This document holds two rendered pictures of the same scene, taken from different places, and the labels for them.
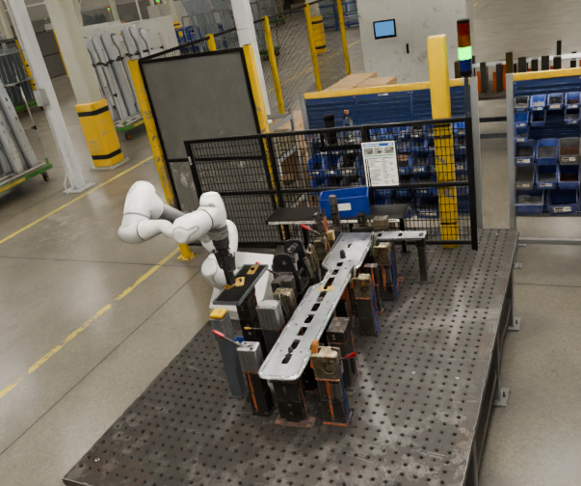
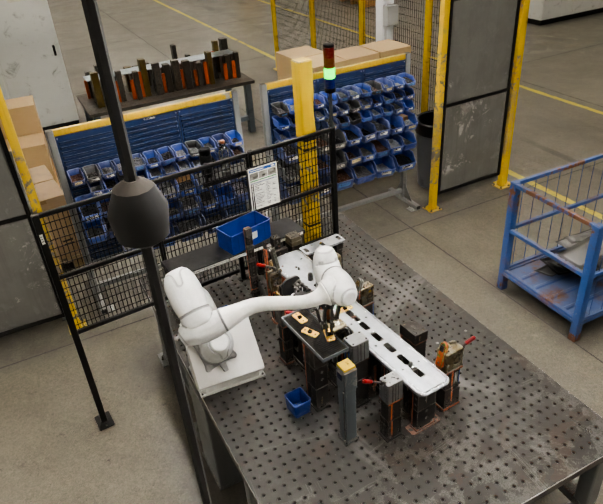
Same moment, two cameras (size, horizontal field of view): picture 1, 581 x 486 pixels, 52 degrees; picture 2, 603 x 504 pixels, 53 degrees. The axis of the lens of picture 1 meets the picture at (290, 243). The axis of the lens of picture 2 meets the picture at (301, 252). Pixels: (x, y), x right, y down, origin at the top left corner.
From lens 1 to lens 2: 2.48 m
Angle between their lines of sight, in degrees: 48
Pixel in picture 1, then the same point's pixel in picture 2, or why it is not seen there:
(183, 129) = not seen: outside the picture
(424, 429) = (499, 372)
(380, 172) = (264, 193)
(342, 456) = (487, 421)
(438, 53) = (308, 75)
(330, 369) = (457, 360)
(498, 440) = not seen: hidden behind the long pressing
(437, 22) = (21, 30)
